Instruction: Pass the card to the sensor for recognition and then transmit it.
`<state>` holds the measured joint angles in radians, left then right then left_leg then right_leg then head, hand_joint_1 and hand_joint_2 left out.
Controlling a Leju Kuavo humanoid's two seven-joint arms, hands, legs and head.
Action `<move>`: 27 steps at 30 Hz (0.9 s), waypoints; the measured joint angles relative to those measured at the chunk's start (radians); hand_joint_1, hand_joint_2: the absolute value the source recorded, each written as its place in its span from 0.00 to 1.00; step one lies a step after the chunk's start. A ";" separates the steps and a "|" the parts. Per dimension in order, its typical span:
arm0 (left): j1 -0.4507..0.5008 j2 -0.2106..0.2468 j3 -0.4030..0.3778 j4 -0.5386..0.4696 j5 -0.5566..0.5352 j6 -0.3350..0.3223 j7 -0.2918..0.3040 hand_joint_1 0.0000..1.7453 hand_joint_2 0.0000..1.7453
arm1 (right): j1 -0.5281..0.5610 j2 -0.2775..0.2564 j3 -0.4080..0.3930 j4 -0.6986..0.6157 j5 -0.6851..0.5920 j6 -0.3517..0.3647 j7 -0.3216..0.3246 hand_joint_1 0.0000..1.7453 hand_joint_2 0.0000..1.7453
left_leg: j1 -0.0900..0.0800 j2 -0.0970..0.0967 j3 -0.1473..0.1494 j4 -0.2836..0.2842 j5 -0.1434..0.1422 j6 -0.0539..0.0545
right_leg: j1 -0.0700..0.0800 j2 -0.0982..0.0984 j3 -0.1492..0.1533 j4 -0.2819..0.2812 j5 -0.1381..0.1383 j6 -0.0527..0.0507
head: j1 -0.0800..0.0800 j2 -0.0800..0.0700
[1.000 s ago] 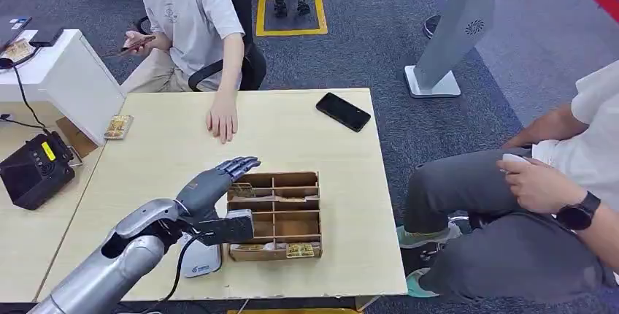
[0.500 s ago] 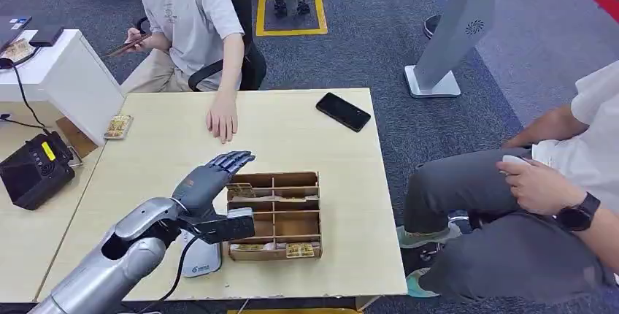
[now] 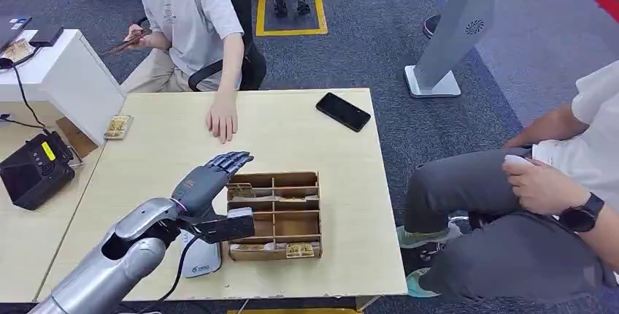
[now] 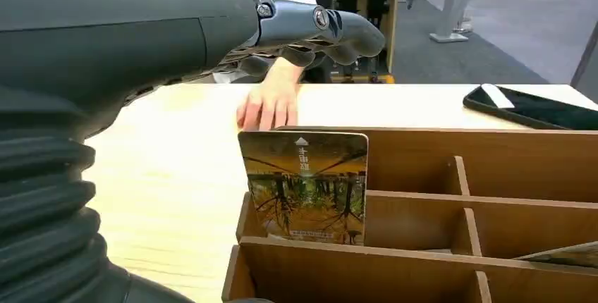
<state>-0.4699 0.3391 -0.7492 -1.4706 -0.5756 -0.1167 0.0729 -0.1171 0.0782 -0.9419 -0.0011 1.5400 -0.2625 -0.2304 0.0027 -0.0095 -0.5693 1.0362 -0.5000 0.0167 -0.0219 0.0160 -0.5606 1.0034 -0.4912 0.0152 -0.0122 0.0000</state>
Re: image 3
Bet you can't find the seated person's right hand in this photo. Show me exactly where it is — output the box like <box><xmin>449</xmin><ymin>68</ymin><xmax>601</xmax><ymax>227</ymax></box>
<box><xmin>501</xmin><ymin>134</ymin><xmax>534</xmax><ymax>151</ymax></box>

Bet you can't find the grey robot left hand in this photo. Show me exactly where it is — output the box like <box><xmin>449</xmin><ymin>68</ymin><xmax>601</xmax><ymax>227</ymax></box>
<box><xmin>170</xmin><ymin>150</ymin><xmax>255</xmax><ymax>220</ymax></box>

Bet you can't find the seated person's left hand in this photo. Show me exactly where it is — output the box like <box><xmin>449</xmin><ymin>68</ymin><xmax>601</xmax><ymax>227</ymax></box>
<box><xmin>501</xmin><ymin>156</ymin><xmax>592</xmax><ymax>216</ymax></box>

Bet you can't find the person's left hand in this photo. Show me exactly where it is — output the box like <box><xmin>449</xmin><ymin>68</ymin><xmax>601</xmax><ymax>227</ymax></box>
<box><xmin>206</xmin><ymin>93</ymin><xmax>239</xmax><ymax>145</ymax></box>

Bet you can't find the person's right hand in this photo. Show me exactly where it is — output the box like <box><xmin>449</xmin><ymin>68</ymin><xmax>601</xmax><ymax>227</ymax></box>
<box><xmin>123</xmin><ymin>23</ymin><xmax>155</xmax><ymax>52</ymax></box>

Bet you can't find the dark handheld phone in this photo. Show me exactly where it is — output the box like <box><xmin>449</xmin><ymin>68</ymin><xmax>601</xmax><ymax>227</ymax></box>
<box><xmin>101</xmin><ymin>28</ymin><xmax>153</xmax><ymax>57</ymax></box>

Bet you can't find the wooden card sorting box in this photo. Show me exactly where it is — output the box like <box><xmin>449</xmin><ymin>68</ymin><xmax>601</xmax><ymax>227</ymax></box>
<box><xmin>226</xmin><ymin>172</ymin><xmax>323</xmax><ymax>262</ymax></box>

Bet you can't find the black wristwatch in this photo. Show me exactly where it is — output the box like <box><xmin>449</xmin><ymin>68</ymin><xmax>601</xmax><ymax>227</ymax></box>
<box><xmin>558</xmin><ymin>192</ymin><xmax>605</xmax><ymax>234</ymax></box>

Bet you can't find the person in grey trousers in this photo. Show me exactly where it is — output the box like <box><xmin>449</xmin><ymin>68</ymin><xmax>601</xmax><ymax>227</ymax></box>
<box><xmin>396</xmin><ymin>60</ymin><xmax>619</xmax><ymax>305</ymax></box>

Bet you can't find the person in white shirt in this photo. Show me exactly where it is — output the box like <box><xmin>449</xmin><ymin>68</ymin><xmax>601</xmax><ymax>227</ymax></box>
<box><xmin>99</xmin><ymin>0</ymin><xmax>245</xmax><ymax>145</ymax></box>

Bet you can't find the black office chair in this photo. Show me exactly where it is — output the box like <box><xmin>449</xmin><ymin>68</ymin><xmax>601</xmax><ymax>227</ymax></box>
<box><xmin>187</xmin><ymin>0</ymin><xmax>268</xmax><ymax>93</ymax></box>

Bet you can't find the white card reader device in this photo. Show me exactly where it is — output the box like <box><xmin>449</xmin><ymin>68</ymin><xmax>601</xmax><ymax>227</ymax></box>
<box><xmin>180</xmin><ymin>234</ymin><xmax>223</xmax><ymax>279</ymax></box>

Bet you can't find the pale card stack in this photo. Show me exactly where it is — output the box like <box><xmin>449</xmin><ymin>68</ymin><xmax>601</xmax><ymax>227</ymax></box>
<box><xmin>230</xmin><ymin>242</ymin><xmax>288</xmax><ymax>253</ymax></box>

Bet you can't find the white cabinet box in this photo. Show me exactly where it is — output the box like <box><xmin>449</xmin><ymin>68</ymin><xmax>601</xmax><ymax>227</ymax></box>
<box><xmin>0</xmin><ymin>28</ymin><xmax>127</xmax><ymax>148</ymax></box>

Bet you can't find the black external drive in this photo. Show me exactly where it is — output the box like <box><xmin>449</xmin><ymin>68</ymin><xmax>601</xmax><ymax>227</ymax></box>
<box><xmin>28</xmin><ymin>25</ymin><xmax>65</xmax><ymax>47</ymax></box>

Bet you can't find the yellow floor tape square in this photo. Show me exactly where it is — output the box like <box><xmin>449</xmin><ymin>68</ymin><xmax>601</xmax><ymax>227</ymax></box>
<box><xmin>255</xmin><ymin>0</ymin><xmax>328</xmax><ymax>37</ymax></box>

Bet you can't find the gold label card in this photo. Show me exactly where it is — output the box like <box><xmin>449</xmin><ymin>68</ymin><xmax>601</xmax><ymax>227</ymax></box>
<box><xmin>286</xmin><ymin>242</ymin><xmax>315</xmax><ymax>259</ymax></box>

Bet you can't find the brown cardboard piece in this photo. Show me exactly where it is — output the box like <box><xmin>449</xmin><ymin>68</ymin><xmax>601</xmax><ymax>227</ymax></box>
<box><xmin>55</xmin><ymin>117</ymin><xmax>99</xmax><ymax>161</ymax></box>

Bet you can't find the loose gold cards pile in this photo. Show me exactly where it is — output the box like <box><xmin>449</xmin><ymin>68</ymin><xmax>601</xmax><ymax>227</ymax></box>
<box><xmin>1</xmin><ymin>38</ymin><xmax>36</xmax><ymax>64</ymax></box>

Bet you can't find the black smartphone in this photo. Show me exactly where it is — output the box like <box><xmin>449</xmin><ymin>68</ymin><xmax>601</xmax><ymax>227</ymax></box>
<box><xmin>315</xmin><ymin>92</ymin><xmax>372</xmax><ymax>133</ymax></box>

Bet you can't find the dark laptop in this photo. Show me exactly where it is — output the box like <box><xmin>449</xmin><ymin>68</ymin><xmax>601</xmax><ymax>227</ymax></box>
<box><xmin>0</xmin><ymin>15</ymin><xmax>32</xmax><ymax>54</ymax></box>

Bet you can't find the green grey shoe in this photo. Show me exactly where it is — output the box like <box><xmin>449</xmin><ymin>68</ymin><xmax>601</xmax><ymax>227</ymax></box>
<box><xmin>406</xmin><ymin>268</ymin><xmax>441</xmax><ymax>299</ymax></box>
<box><xmin>396</xmin><ymin>222</ymin><xmax>463</xmax><ymax>248</ymax></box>

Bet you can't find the grey kiosk stand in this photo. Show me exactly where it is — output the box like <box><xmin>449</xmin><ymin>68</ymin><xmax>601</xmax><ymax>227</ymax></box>
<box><xmin>404</xmin><ymin>0</ymin><xmax>499</xmax><ymax>99</ymax></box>

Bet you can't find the black shoe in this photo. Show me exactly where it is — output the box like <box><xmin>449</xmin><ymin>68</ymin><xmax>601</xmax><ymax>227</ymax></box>
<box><xmin>423</xmin><ymin>14</ymin><xmax>442</xmax><ymax>40</ymax></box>

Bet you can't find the black card counting machine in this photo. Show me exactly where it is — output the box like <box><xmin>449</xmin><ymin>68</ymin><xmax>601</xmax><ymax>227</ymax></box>
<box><xmin>0</xmin><ymin>131</ymin><xmax>76</xmax><ymax>211</ymax></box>

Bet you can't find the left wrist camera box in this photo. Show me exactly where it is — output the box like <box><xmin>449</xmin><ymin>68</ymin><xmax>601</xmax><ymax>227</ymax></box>
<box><xmin>181</xmin><ymin>207</ymin><xmax>255</xmax><ymax>245</ymax></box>

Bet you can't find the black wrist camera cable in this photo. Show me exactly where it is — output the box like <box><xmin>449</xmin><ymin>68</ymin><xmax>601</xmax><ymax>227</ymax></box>
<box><xmin>140</xmin><ymin>237</ymin><xmax>200</xmax><ymax>314</ymax></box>

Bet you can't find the black power cable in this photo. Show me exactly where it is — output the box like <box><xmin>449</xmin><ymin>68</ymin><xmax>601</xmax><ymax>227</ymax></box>
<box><xmin>0</xmin><ymin>46</ymin><xmax>50</xmax><ymax>134</ymax></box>

